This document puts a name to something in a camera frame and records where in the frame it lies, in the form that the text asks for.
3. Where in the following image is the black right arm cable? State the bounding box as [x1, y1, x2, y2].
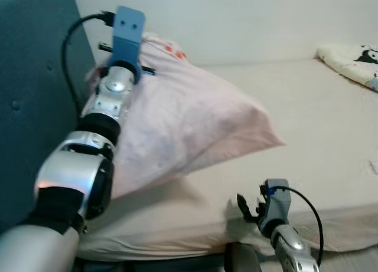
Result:
[275, 186, 324, 267]

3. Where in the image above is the pink pillow with dots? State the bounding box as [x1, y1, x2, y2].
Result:
[83, 31, 285, 202]

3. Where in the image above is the teal bed base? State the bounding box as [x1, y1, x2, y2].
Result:
[77, 253, 228, 272]

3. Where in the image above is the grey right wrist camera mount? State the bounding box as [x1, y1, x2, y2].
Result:
[260, 179, 291, 237]

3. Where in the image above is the teal fabric headboard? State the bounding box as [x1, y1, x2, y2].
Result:
[0, 0, 95, 231]

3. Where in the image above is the cream cartoon print blanket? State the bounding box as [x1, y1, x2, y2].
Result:
[316, 44, 378, 91]

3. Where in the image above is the beige sheeted mattress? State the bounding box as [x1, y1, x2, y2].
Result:
[77, 58, 378, 262]

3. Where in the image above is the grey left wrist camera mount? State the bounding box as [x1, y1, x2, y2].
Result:
[108, 5, 146, 84]

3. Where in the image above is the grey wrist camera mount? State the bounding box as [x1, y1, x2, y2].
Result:
[108, 5, 146, 84]
[260, 179, 291, 237]

